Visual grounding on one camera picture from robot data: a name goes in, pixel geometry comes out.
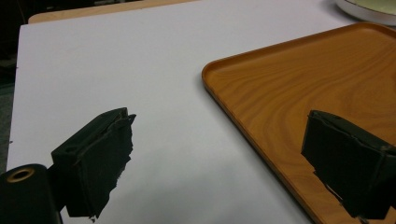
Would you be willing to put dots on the wooden tray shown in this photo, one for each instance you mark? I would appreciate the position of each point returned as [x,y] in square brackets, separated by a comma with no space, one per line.
[299,84]

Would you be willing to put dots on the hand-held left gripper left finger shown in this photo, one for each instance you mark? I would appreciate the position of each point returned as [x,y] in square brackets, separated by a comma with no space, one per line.
[93,161]

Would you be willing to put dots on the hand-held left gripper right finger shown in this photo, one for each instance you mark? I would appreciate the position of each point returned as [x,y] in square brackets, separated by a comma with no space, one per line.
[348,161]

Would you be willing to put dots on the white plate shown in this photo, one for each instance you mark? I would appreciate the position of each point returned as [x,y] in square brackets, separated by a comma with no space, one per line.
[370,9]

